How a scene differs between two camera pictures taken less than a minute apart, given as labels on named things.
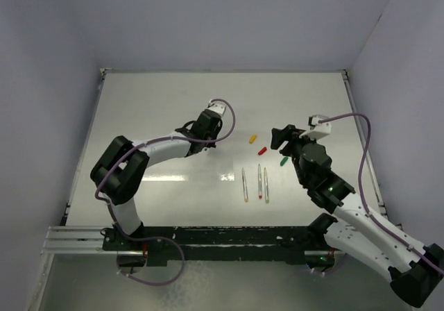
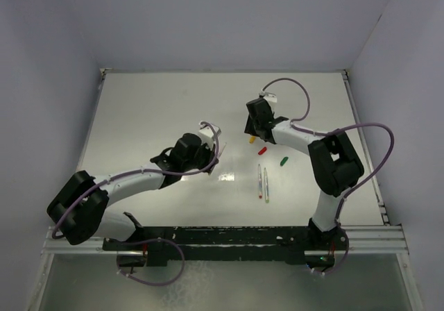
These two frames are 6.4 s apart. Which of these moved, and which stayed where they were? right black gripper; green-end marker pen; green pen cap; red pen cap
Moved: right black gripper
Stayed: green-end marker pen; green pen cap; red pen cap
